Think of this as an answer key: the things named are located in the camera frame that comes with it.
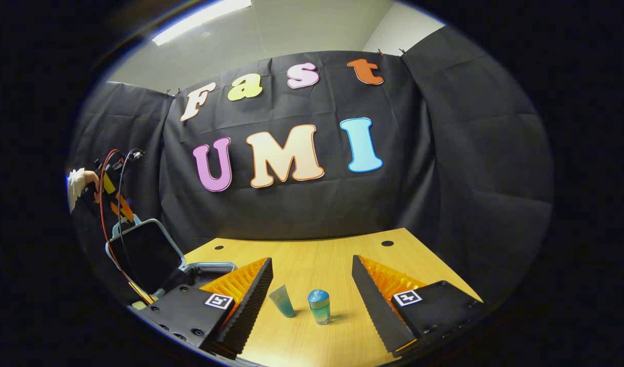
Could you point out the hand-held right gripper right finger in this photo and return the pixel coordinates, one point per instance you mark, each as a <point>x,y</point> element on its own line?
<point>375,306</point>

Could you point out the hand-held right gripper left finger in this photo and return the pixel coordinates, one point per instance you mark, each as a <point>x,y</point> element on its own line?
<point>245,306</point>

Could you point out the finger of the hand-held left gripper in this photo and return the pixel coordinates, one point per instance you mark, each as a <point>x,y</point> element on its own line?
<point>122,204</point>

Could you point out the teal squeeze tube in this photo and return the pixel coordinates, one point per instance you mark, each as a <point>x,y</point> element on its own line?
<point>282,302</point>

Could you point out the light blue suitcase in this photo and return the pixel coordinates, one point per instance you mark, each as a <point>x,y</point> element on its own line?
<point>143,255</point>

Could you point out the blue cap glass bottle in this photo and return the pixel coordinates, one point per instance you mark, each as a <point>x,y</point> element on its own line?
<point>320,307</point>

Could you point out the ceiling light panel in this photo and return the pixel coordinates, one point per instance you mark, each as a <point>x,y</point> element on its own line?
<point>199,20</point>

